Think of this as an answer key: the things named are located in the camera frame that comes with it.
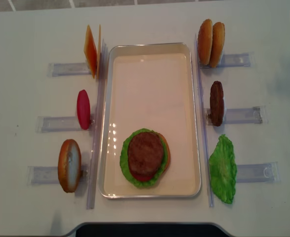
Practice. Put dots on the clear holder for cheese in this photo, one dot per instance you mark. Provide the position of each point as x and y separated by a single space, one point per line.
67 69

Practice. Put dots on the sesame bun half outer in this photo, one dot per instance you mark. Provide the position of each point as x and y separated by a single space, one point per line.
205 41

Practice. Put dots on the green lettuce on tray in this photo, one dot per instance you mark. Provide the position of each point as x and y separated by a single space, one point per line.
125 153

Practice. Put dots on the clear holder for bun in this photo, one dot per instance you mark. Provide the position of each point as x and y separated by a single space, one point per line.
42 175

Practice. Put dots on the standing green lettuce leaf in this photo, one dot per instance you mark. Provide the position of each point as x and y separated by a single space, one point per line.
223 170

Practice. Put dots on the standing bun top left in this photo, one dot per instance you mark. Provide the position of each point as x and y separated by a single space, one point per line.
69 166

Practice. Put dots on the standing red tomato slice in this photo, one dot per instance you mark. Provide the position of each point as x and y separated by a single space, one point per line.
83 109

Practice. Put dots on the clear holder for patties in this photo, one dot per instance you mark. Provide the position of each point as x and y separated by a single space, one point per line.
256 115

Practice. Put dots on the pale yellow cheese slice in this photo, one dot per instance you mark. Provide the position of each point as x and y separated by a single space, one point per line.
99 53

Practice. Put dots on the long clear right rail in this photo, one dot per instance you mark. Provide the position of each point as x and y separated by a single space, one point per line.
203 124

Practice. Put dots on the white rectangular metal tray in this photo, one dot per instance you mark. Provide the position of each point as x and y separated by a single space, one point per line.
150 87

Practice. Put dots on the long clear rail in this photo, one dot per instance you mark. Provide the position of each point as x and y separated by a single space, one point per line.
203 124
97 128

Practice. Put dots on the clear holder for tomato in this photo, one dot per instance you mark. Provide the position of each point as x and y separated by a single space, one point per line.
57 124

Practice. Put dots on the long clear left rail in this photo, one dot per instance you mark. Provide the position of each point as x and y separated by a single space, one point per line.
97 128

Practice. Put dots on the orange cheese slice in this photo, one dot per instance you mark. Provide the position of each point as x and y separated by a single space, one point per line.
90 51

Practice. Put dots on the red tomato slice on tray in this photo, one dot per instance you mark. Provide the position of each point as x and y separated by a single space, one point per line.
140 177

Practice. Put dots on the bottom bun on tray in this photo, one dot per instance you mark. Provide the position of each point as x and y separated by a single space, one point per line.
167 152

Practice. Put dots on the dark brown meat patty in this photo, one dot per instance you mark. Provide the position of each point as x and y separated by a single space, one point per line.
216 103

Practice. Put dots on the clear holder for lettuce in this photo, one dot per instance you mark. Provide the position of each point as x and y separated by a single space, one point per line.
256 173

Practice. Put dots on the clear holder right buns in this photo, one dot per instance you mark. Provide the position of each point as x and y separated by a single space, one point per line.
236 60

